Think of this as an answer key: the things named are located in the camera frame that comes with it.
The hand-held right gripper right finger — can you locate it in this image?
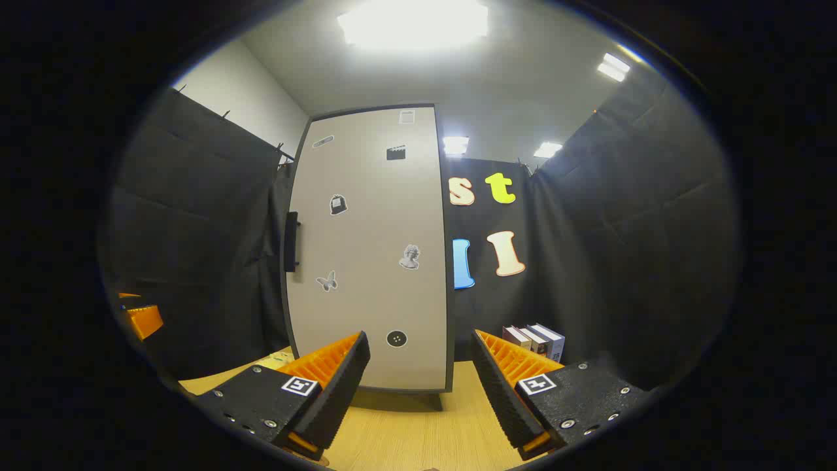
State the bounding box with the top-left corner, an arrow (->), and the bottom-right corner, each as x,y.
471,328 -> 656,461

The white yellow spine book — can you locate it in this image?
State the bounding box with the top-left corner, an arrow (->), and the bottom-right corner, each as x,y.
517,325 -> 552,357

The lavender spine book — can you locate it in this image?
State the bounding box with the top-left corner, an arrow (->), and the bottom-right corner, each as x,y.
528,323 -> 566,364

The black cabinet door handle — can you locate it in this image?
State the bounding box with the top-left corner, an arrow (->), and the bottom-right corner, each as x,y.
283,211 -> 301,273

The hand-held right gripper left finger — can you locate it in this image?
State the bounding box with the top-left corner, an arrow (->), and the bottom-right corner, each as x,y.
195,331 -> 371,462

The black backdrop cloth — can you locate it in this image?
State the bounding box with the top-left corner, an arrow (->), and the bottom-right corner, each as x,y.
105,62 -> 743,393

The light grey cabinet door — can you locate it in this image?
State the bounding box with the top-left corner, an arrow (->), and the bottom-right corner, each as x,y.
281,105 -> 452,393

